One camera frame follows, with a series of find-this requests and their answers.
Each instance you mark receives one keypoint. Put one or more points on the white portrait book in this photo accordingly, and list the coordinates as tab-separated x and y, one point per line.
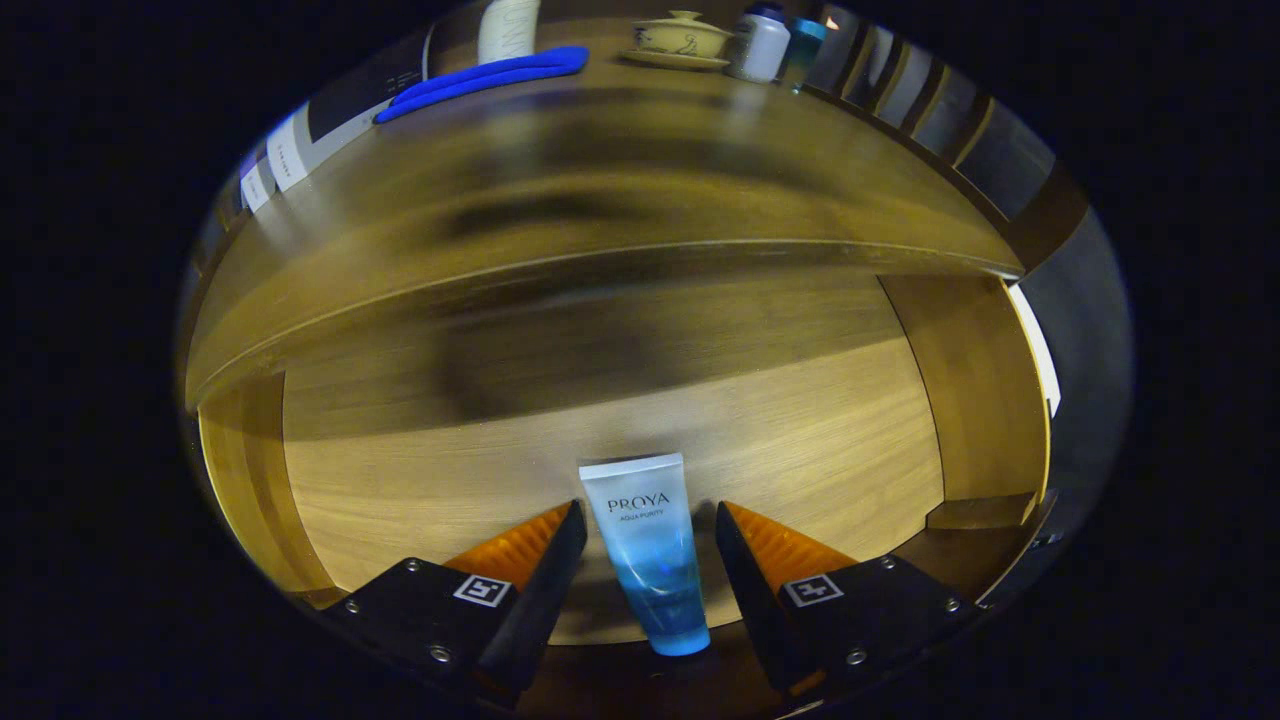
340	110

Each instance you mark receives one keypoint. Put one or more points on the wooden drawer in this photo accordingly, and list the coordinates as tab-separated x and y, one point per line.
800	450

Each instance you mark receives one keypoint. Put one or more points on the yellow lidded teacup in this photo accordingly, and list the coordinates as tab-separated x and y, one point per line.
680	40

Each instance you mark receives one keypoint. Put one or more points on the teal clear bottle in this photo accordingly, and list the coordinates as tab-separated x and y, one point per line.
802	50

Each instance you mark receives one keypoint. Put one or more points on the purple book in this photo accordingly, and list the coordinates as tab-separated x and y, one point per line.
255	187

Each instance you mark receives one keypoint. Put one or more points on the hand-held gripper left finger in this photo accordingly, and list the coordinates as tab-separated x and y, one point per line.
545	590

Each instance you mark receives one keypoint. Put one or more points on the wooden countertop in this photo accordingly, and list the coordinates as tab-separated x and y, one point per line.
650	170

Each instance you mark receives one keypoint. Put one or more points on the blue cosmetic tube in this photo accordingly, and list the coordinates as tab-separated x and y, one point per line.
650	550

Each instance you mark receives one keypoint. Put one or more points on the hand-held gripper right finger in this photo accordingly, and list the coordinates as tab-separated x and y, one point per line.
760	600

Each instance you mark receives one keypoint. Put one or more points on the white pump bottle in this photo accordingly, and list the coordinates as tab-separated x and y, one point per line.
508	35

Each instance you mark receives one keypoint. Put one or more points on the blue folded cloth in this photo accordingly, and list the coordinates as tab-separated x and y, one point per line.
480	80

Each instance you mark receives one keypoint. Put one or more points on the wooden cabinet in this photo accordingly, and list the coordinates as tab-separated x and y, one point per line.
1045	220

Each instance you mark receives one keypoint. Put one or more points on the white bottle blue cap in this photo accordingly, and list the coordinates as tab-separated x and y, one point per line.
757	48

